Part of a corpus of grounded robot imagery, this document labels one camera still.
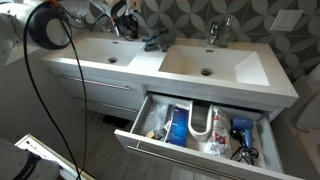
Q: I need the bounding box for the chrome sink faucet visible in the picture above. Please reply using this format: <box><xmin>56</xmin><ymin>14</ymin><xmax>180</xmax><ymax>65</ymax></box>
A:
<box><xmin>111</xmin><ymin>24</ymin><xmax>122</xmax><ymax>38</ymax></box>
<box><xmin>207</xmin><ymin>21</ymin><xmax>220</xmax><ymax>46</ymax></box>

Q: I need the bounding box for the grey crumpled cloth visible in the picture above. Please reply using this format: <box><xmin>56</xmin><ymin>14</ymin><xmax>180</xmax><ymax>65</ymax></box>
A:
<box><xmin>142</xmin><ymin>27</ymin><xmax>176</xmax><ymax>53</ymax></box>

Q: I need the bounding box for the blue hair dryer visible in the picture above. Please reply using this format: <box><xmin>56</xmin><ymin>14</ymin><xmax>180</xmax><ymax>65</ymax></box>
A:
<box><xmin>229</xmin><ymin>117</ymin><xmax>260</xmax><ymax>166</ymax></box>

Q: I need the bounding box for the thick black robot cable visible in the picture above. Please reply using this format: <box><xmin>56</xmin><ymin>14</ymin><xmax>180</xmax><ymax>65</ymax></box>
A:
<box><xmin>22</xmin><ymin>0</ymin><xmax>89</xmax><ymax>180</ymax></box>

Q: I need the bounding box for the wooden robot mounting platform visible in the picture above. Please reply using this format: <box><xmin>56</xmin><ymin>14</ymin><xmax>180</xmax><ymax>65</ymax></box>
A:
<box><xmin>14</xmin><ymin>133</ymin><xmax>96</xmax><ymax>180</ymax></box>

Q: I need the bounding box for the blue cardboard box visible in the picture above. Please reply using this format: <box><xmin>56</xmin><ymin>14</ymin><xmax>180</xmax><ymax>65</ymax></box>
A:
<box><xmin>166</xmin><ymin>103</ymin><xmax>190</xmax><ymax>148</ymax></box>

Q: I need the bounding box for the clear plastic bag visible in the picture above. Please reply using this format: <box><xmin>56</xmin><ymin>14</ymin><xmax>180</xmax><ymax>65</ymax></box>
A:
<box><xmin>142</xmin><ymin>103</ymin><xmax>174</xmax><ymax>134</ymax></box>

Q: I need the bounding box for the white open vanity drawer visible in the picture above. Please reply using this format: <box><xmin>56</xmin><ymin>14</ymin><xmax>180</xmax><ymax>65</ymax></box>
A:
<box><xmin>114</xmin><ymin>91</ymin><xmax>303</xmax><ymax>180</ymax></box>

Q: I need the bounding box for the white wall outlet plate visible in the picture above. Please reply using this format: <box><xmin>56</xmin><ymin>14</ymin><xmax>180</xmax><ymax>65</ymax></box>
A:
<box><xmin>269</xmin><ymin>9</ymin><xmax>305</xmax><ymax>33</ymax></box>

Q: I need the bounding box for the white double sink countertop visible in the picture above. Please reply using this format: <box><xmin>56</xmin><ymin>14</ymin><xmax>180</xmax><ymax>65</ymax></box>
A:
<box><xmin>39</xmin><ymin>31</ymin><xmax>299</xmax><ymax>108</ymax></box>

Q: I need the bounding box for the chrome right faucet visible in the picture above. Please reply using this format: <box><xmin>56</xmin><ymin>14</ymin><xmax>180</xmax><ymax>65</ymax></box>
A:
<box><xmin>217</xmin><ymin>14</ymin><xmax>235</xmax><ymax>48</ymax></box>

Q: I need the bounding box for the white toilet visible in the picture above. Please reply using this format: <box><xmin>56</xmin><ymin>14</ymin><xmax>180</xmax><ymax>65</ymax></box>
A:
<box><xmin>288</xmin><ymin>64</ymin><xmax>320</xmax><ymax>178</ymax></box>

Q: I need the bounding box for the steel bar handle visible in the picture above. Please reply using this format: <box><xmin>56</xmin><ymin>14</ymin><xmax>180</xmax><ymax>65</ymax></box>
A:
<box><xmin>74</xmin><ymin>96</ymin><xmax>139</xmax><ymax>114</ymax></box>
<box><xmin>56</xmin><ymin>73</ymin><xmax>132</xmax><ymax>92</ymax></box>

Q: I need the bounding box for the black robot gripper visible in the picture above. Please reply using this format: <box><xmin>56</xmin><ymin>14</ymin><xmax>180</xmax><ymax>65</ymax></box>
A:
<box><xmin>115</xmin><ymin>13</ymin><xmax>140</xmax><ymax>40</ymax></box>

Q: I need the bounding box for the red white plastic packet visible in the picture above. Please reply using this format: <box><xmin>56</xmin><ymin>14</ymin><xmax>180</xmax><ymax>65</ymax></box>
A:
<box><xmin>203</xmin><ymin>105</ymin><xmax>233</xmax><ymax>160</ymax></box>

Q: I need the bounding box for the grey closed drawer front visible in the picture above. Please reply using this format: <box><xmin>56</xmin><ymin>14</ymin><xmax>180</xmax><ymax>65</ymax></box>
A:
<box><xmin>71</xmin><ymin>97</ymin><xmax>139</xmax><ymax>122</ymax></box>
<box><xmin>49</xmin><ymin>68</ymin><xmax>146</xmax><ymax>112</ymax></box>

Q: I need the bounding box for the small tan cardboard box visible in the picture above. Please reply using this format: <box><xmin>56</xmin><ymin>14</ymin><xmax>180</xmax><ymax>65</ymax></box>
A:
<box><xmin>145</xmin><ymin>129</ymin><xmax>157</xmax><ymax>140</ymax></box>

